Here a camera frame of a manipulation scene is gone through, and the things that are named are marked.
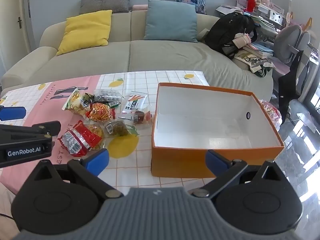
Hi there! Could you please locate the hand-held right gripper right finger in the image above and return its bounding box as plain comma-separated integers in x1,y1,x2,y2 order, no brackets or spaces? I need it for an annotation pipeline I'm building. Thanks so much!
191,149,292,198

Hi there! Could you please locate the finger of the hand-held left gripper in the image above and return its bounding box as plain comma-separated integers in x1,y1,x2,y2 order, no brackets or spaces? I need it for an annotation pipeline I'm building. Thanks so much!
0,106,27,121
0,121,62,145

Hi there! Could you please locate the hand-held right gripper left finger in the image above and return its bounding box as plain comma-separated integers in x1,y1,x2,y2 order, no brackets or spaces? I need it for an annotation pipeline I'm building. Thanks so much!
24,148,124,199

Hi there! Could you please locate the yellow cracker packet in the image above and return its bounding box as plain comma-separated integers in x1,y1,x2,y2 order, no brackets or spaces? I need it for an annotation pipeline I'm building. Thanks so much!
85,123,105,150

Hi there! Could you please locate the brown green snack packet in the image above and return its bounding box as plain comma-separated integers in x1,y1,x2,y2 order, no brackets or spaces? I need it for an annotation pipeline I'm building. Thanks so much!
104,119,138,138

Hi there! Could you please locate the white box orange rim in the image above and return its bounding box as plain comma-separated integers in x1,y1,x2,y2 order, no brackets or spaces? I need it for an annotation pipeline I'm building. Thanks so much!
150,82,285,178

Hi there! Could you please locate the yellow chips bag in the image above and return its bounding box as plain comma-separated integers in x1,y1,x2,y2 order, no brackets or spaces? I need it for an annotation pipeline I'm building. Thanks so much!
62,87,87,117

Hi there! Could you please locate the red orange stick snack bag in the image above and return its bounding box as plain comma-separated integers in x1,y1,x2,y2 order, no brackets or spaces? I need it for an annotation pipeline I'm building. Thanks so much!
85,102,117,122

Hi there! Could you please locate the pink and white lemon tablecloth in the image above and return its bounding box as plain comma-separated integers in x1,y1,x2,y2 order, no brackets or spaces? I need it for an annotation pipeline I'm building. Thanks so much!
0,70,217,200

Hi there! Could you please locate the small dark red snack packet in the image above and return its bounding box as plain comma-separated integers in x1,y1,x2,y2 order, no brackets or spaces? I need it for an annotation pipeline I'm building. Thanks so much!
132,106,153,124

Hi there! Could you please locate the clear quail egg packet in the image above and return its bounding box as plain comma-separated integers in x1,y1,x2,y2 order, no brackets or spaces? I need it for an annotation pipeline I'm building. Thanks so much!
94,89,123,103

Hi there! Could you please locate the white carrot print packet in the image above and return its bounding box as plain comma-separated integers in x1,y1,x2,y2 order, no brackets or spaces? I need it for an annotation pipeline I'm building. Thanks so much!
117,91,148,120

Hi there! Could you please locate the pink trash bin with bag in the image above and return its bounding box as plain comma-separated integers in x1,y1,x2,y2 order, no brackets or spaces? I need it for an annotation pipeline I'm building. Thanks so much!
260,99,283,130

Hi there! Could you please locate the black garment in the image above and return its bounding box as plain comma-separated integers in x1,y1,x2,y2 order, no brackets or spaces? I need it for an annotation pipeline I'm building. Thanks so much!
278,50,304,124

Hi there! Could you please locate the printed tote bag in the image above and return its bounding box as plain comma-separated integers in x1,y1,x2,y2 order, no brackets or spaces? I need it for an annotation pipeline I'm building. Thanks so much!
234,52,275,77

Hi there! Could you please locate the yellow cushion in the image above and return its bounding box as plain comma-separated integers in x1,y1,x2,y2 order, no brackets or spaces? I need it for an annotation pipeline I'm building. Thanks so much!
55,10,113,56

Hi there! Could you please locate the beige sofa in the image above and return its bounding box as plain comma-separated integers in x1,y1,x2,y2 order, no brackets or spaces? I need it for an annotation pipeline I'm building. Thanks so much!
0,11,274,100

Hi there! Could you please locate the stack of books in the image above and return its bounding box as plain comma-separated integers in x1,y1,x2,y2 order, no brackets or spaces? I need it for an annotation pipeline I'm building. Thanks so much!
241,42,274,58

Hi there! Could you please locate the black backpack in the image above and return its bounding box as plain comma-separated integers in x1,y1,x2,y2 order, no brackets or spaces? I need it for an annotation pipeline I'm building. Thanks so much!
204,11,258,60

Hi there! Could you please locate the grey office chair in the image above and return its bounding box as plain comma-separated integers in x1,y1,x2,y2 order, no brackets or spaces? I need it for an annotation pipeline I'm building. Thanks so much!
272,24,312,77

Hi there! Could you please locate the grey cushion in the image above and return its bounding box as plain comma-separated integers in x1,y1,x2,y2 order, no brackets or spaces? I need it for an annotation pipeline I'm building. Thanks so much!
79,0,131,15

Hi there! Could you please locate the teal cushion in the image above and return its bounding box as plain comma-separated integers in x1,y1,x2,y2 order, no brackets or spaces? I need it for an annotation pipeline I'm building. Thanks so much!
143,0,199,43

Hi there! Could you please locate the cluttered shelf desk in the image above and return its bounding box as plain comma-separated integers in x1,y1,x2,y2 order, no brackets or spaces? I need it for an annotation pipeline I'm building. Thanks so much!
216,0,288,34

